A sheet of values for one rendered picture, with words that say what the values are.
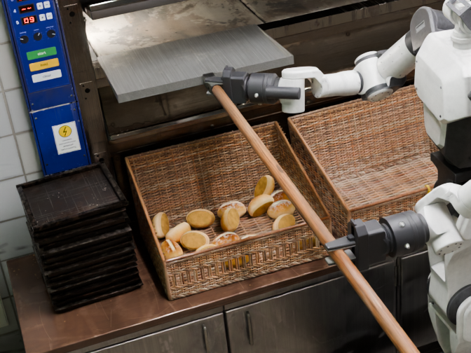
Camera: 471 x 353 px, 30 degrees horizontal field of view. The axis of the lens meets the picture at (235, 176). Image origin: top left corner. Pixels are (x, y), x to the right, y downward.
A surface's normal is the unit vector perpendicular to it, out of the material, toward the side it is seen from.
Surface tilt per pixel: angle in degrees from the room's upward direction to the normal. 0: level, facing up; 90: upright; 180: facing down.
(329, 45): 70
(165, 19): 0
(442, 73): 45
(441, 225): 32
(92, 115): 90
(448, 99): 86
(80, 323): 0
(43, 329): 0
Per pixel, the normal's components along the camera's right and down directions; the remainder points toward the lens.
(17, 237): 0.33, 0.46
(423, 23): -0.91, -0.09
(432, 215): 0.08, -0.47
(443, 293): -0.95, 0.16
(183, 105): 0.28, 0.14
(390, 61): -0.87, 0.11
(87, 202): -0.10, -0.85
